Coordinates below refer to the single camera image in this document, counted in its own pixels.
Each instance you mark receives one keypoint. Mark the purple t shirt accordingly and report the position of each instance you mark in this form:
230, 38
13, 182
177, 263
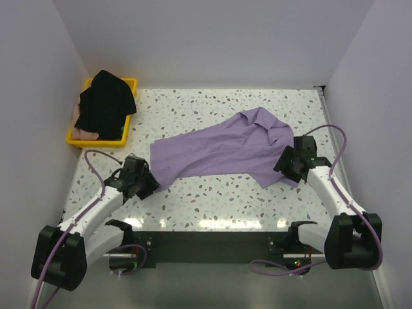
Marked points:
250, 142

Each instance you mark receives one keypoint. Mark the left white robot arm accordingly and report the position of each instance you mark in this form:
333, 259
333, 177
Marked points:
64, 253

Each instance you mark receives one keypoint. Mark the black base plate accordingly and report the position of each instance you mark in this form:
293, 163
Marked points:
211, 248

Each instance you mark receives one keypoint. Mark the black t shirt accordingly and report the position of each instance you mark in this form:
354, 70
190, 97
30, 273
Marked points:
104, 106

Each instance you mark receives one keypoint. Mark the pink t shirt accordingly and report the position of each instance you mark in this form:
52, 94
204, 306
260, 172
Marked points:
80, 134

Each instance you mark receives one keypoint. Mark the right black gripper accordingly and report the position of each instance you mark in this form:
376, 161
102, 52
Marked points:
281, 165

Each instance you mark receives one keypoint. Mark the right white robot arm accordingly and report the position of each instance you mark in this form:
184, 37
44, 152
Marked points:
353, 239

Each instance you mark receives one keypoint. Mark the yellow plastic bin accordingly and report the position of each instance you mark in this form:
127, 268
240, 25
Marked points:
121, 143

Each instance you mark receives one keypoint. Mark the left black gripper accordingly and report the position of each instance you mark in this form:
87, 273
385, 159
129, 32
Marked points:
151, 184

